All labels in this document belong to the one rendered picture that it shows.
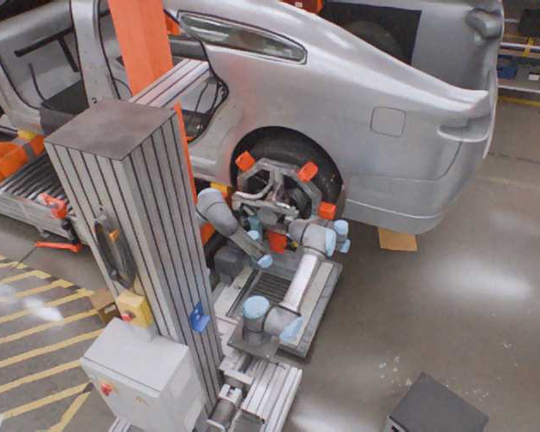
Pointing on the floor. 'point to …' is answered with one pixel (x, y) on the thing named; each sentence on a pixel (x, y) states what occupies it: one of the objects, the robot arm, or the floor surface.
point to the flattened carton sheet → (390, 238)
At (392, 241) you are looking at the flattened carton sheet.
